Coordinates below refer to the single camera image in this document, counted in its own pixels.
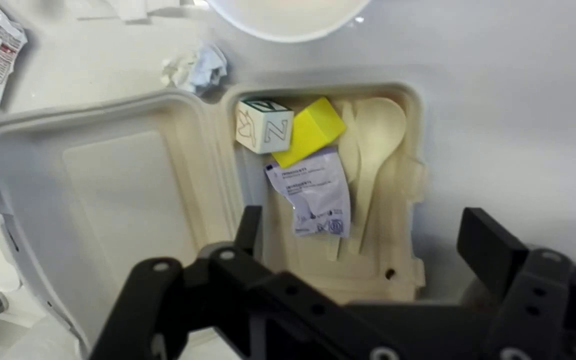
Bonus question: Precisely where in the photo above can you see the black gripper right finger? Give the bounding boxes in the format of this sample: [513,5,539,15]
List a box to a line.
[457,208,576,360]

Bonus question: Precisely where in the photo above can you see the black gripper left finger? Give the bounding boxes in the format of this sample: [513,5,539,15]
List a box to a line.
[91,205,397,360]

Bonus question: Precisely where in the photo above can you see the yellow block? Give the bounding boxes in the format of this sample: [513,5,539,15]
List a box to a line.
[272,98,346,167]

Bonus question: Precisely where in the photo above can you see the beige plastic knife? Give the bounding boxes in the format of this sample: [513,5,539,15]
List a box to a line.
[330,98,365,262]

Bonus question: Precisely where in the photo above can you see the beige plastic spoon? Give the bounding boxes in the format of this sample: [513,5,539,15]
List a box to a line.
[353,98,407,253]

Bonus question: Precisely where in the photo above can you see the crumpled white paper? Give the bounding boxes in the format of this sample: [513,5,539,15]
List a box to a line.
[163,43,229,95]

